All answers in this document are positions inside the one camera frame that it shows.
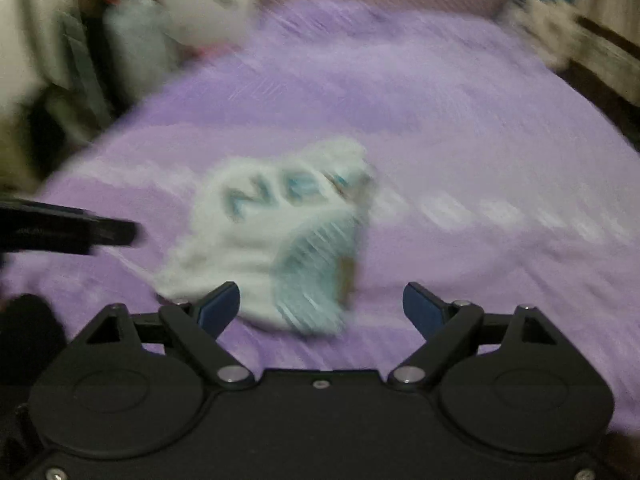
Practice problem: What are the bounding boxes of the purple floral bed sheet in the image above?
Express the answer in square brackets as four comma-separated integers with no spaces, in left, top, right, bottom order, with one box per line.
[0,0,640,386]

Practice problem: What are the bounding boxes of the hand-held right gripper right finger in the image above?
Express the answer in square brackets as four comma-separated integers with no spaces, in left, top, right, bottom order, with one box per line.
[386,281,568,393]

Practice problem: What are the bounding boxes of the cream fleece blanket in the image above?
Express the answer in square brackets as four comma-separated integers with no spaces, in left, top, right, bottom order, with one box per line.
[500,0,586,68]

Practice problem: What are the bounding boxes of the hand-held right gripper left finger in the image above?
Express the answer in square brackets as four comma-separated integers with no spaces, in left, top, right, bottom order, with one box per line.
[72,281,257,393]

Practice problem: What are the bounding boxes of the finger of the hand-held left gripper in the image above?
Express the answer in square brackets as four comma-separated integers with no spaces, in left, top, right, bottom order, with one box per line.
[92,216,139,247]

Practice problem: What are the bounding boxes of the white printed sweatshirt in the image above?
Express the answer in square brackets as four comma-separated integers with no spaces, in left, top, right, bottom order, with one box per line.
[155,137,377,338]

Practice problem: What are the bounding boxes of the beige patterned curtain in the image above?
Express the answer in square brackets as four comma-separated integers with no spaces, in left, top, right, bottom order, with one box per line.
[575,0,640,92]

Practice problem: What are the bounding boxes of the dark clothes on rack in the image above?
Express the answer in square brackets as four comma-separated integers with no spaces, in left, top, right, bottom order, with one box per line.
[55,0,132,127]

